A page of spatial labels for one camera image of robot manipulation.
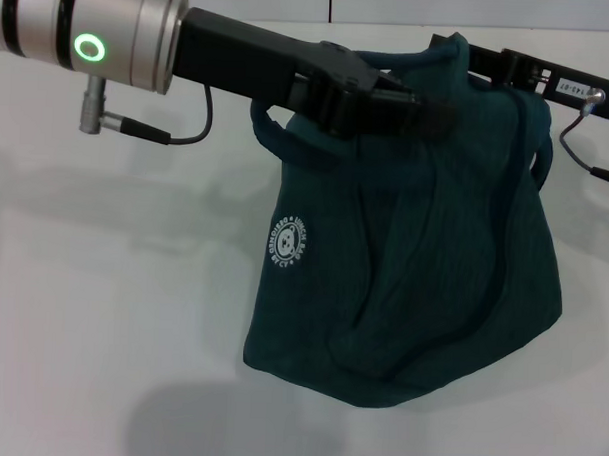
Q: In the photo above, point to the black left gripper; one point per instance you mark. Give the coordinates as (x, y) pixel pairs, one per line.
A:
(260, 66)

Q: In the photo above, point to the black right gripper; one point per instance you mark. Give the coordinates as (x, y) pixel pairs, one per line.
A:
(564, 84)

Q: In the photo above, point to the dark teal lunch bag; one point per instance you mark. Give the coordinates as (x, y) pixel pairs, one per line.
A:
(408, 266)

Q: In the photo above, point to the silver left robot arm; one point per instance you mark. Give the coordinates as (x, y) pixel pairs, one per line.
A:
(91, 30)

